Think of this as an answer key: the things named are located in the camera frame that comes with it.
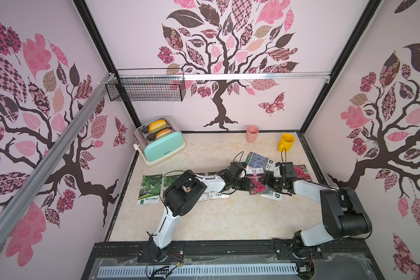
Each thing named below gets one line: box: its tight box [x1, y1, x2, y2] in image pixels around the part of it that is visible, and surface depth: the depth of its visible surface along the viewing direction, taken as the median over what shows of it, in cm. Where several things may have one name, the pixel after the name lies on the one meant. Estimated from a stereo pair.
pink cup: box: [246, 125, 259, 143], surface depth 115 cm
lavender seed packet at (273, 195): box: [260, 191, 283, 202], surface depth 92 cm
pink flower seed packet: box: [245, 167, 271, 195], surface depth 96 cm
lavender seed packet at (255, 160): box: [245, 152, 276, 171], surface depth 106 cm
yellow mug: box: [277, 133, 296, 153], surface depth 106 cm
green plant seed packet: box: [137, 174, 163, 205], surface depth 96 cm
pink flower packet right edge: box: [293, 164, 313, 182], surface depth 102 cm
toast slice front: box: [155, 128, 172, 139], surface depth 95 cm
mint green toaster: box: [133, 116, 187, 166], surface depth 97 cm
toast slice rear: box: [148, 119, 167, 132], surface depth 98 cm
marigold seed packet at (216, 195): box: [208, 191, 230, 200], surface depth 92 cm
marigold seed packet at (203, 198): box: [197, 192, 208, 202], surface depth 92 cm
